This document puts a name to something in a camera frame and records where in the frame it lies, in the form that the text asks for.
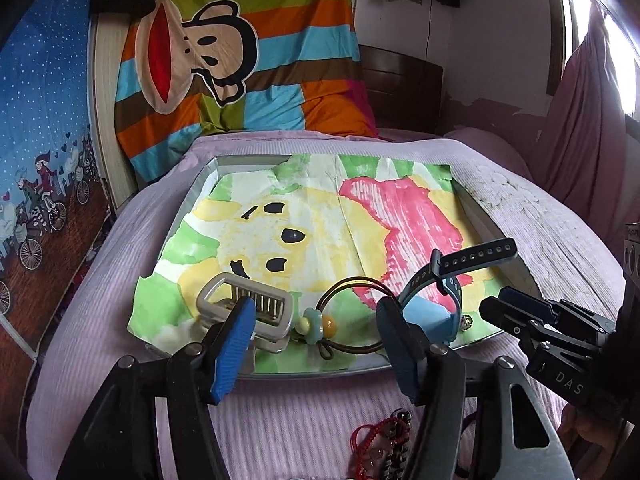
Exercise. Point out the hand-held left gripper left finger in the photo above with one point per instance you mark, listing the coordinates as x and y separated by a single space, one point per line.
231 355

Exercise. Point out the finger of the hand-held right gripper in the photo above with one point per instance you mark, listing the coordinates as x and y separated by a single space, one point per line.
530 302
500 315

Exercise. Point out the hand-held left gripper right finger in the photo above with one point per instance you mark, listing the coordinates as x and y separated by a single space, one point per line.
400 355

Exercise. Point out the person's right hand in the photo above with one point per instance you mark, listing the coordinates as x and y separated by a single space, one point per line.
580 427

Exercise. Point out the beige hair claw clip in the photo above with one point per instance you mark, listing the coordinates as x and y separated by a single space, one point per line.
282 317

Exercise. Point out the painted paper sheet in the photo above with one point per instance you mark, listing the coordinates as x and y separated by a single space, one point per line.
320 220

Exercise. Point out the pink pillow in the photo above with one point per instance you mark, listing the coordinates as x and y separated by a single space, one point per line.
485 145

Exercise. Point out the pink curtain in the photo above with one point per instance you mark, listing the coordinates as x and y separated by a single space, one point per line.
585 125

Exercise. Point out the dark wooden headboard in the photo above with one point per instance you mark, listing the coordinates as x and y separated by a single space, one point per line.
400 90

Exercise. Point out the window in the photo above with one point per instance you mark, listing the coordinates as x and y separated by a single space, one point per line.
570 5

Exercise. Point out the blue printed fabric wardrobe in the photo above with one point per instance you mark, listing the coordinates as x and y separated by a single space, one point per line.
45 110

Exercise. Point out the striped monkey print sheet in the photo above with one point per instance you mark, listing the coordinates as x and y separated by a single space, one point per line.
300 20

